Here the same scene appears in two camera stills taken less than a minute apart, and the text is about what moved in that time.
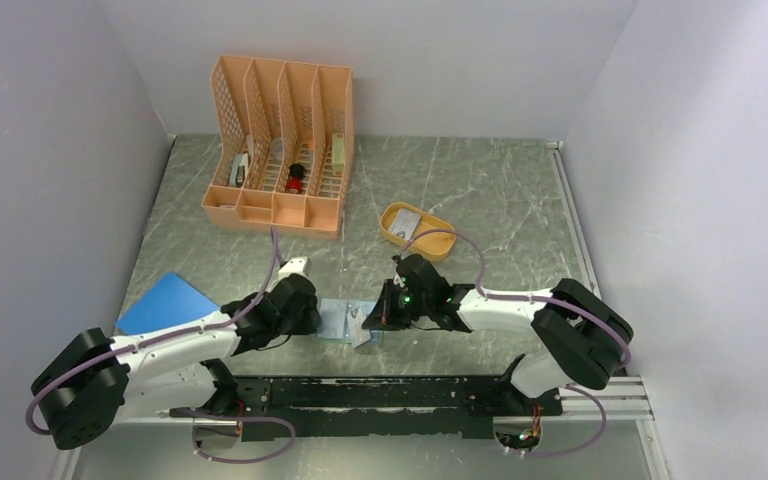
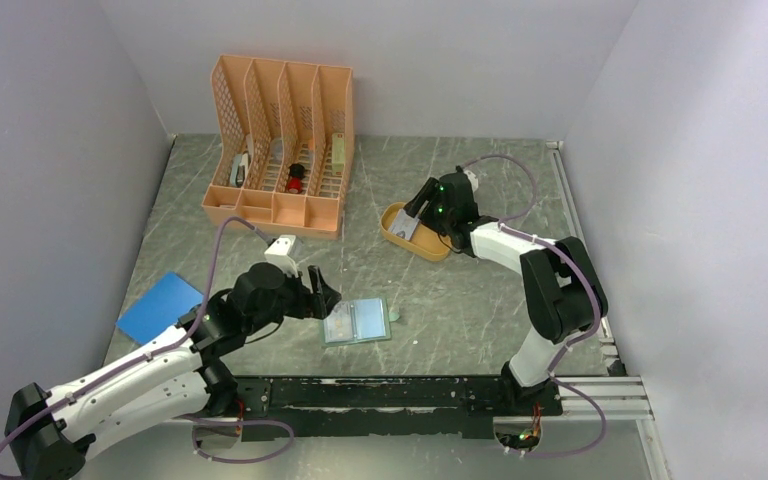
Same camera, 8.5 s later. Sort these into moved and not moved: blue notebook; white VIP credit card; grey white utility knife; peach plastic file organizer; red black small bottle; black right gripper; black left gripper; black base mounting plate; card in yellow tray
Moved: white VIP credit card; black left gripper; black right gripper
Not moved: grey white utility knife; black base mounting plate; card in yellow tray; red black small bottle; blue notebook; peach plastic file organizer
